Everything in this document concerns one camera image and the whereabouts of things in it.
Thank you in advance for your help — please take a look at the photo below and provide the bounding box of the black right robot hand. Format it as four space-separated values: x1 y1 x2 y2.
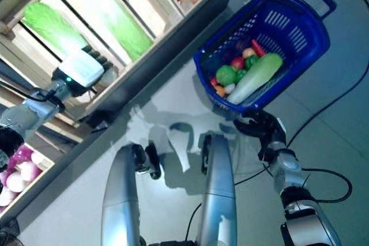
232 109 288 148

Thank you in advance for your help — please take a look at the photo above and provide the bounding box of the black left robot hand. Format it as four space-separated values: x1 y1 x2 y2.
53 46 112 97

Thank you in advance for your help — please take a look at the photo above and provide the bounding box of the green white napa cabbage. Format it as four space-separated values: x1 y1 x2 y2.
226 52 284 105
86 0 155 62
22 2 89 58

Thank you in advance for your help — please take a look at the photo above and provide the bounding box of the blue plastic shopping basket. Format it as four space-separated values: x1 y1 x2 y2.
192 0 337 120

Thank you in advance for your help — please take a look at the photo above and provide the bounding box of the large green bell pepper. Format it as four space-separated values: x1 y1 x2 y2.
216 65 239 85

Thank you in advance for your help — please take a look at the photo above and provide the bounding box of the small green bell pepper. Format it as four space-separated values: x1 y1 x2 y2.
244 55 259 70

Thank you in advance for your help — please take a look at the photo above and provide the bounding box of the silver right robot leg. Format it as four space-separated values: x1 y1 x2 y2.
198 133 238 246

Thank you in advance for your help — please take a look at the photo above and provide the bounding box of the silver robot leg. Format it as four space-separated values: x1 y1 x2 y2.
198 133 238 246
100 142 163 246

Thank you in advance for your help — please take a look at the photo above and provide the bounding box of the pink red tomato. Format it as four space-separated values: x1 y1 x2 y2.
230 57 246 71

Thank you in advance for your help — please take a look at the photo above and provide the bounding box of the red orange carrot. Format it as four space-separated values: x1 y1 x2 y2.
251 39 266 57

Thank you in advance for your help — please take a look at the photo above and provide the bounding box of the purple white onion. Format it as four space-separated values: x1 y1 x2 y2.
17 161 42 183
5 172 29 194
7 145 33 172

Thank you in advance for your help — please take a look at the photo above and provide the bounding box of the wooden dark display stand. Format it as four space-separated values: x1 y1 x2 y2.
0 0 246 229

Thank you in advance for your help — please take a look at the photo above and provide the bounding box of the silver left robot leg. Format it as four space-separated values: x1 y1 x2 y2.
100 142 163 246

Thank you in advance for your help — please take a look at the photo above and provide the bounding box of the long black floor cable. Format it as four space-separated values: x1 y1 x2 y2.
285 0 369 149

